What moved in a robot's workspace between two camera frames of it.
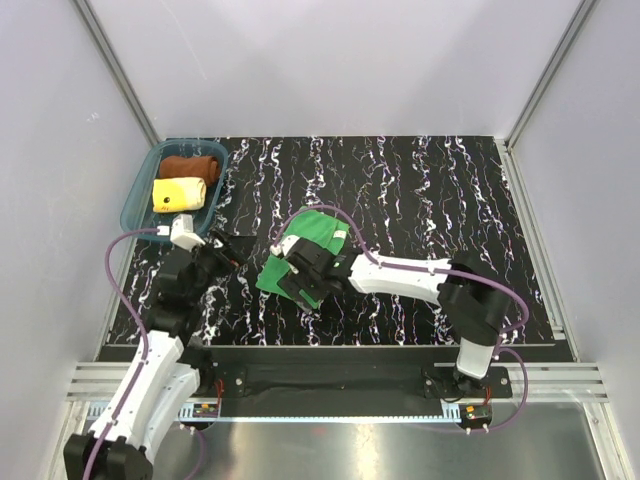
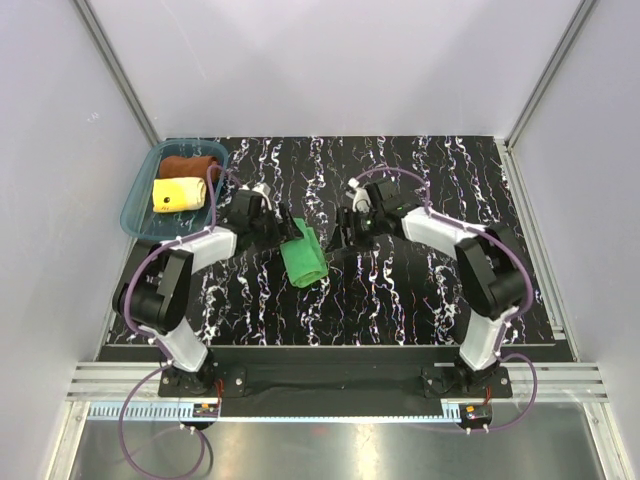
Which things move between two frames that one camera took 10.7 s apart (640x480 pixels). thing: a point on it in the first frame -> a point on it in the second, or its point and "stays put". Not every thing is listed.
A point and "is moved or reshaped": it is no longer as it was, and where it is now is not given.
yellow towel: x=178 y=193 stays put
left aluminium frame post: x=85 y=13 stays put
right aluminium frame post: x=584 y=11 stays put
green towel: x=310 y=225 is moved or reshaped
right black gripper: x=293 y=282 -> x=346 y=219
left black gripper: x=230 y=250 -> x=287 y=231
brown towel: x=206 y=167 stays put
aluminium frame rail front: x=104 y=382 stays put
